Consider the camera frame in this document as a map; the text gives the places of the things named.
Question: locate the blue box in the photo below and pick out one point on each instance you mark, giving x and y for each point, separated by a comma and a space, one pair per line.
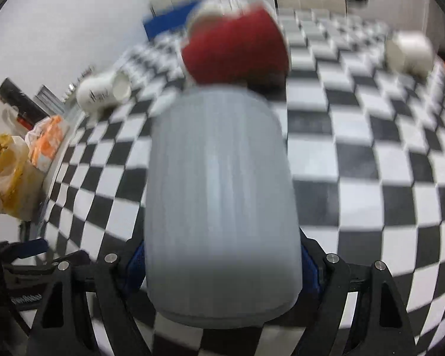
167, 20

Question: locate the white cup with black print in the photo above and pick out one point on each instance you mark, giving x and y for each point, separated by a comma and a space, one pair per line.
102, 91

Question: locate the red cup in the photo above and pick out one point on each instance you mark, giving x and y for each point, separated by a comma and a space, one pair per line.
237, 50

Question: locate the orange and white plastic bag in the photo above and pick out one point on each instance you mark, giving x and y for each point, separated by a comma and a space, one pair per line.
46, 139

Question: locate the grey ribbed cup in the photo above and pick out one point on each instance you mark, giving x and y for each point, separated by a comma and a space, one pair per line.
218, 207

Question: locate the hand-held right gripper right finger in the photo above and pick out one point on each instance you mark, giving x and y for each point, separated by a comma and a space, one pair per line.
311, 270

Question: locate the yellow plastic bag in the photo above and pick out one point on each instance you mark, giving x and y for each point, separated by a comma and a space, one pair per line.
9, 178

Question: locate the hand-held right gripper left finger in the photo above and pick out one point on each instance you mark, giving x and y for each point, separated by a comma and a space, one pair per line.
135, 267

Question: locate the cream cup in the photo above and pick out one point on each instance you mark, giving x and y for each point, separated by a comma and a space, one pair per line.
409, 53

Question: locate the checkered tablecloth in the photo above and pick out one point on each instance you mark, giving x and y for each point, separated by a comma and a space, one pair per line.
356, 163

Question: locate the black box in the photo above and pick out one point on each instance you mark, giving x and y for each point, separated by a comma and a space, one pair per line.
18, 102

